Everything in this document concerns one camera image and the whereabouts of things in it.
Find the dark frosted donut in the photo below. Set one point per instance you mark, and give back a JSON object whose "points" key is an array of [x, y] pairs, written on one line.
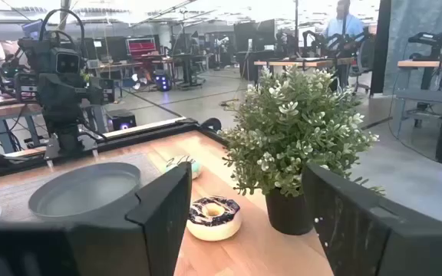
{"points": [[213, 230]]}

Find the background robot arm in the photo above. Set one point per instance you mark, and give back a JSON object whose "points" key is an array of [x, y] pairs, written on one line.
{"points": [[432, 40]]}

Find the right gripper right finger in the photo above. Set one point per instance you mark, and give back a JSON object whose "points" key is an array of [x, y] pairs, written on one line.
{"points": [[359, 237]]}

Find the purple-lit black device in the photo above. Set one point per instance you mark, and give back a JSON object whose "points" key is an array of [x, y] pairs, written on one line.
{"points": [[162, 81]]}

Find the mint donut with dark drizzle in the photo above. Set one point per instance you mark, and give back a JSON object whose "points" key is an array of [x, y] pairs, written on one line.
{"points": [[197, 168]]}

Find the black pillar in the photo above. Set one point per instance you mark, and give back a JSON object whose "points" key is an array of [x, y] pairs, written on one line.
{"points": [[380, 46]]}

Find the grey curtain panel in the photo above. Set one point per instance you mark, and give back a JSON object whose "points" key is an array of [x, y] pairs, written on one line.
{"points": [[405, 19]]}

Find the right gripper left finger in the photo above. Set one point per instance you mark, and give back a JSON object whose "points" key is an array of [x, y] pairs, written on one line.
{"points": [[159, 230]]}

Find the grey woven placemat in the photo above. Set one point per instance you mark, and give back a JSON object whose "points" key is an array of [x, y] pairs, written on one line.
{"points": [[14, 188]]}

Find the grey office chair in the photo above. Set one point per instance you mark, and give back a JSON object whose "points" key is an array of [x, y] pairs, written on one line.
{"points": [[365, 57]]}

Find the person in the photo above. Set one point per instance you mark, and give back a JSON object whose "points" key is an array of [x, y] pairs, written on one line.
{"points": [[338, 27]]}

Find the black computer tower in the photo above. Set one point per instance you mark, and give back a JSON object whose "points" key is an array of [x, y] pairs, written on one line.
{"points": [[121, 119]]}

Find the green artificial plant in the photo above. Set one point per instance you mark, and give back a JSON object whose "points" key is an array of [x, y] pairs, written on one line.
{"points": [[294, 126]]}

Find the black plant pot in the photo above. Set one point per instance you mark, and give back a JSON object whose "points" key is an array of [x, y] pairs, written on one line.
{"points": [[288, 214]]}

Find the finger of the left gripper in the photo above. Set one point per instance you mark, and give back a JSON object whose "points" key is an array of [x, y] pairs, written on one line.
{"points": [[104, 91], [25, 87]]}

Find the wood-topped table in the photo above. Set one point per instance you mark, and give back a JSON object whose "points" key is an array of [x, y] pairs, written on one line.
{"points": [[428, 64], [282, 63]]}

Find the red tool cabinet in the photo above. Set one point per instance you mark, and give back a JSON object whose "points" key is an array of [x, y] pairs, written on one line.
{"points": [[141, 48]]}

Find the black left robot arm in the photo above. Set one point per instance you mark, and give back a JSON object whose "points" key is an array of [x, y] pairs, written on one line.
{"points": [[65, 130]]}

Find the background robot arms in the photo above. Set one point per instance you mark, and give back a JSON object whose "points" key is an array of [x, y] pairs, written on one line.
{"points": [[336, 40]]}

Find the black round knob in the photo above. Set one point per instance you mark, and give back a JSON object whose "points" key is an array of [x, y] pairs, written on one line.
{"points": [[211, 124]]}

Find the small grey bowl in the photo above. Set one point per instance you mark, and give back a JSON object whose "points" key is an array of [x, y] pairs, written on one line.
{"points": [[84, 191]]}

